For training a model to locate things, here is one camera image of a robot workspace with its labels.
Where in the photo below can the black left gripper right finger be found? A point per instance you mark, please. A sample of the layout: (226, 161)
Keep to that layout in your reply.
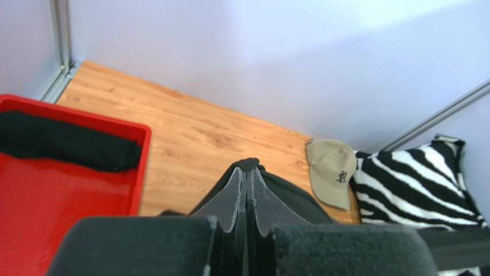
(265, 213)

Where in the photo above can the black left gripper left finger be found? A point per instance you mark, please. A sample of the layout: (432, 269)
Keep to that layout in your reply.
(224, 206)

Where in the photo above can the black printed t-shirt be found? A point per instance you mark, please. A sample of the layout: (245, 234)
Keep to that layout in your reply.
(294, 197)

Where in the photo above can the beige baseball cap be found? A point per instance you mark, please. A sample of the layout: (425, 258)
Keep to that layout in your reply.
(331, 163)

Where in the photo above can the zebra print blanket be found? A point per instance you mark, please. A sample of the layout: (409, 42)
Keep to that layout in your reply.
(422, 187)

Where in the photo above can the rolled black t-shirt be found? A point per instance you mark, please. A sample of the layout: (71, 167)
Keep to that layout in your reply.
(27, 136)

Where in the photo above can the red plastic tray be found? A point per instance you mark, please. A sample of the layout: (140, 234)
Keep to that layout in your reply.
(41, 199)

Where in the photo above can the right aluminium frame post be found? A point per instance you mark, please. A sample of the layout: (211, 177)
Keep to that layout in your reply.
(449, 110)

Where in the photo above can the aluminium frame post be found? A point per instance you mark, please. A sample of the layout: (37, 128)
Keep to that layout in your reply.
(449, 110)
(66, 66)

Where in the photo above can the left aluminium frame post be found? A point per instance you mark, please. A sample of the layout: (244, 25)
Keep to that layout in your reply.
(66, 66)

